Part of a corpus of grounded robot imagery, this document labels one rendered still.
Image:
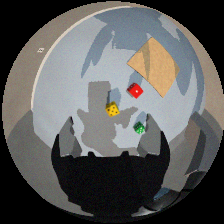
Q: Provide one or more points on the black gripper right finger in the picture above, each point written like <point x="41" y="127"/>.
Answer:
<point x="154" y="147"/>

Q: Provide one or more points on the red die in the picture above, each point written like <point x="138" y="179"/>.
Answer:
<point x="135" y="90"/>

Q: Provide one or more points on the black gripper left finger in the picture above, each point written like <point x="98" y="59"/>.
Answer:
<point x="65" y="148"/>

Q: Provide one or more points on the yellow die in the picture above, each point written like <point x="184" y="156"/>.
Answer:
<point x="112" y="109"/>

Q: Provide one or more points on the tan mat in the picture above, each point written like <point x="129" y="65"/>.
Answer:
<point x="156" y="65"/>

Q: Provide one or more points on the green die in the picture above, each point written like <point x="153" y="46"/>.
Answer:
<point x="139" y="127"/>

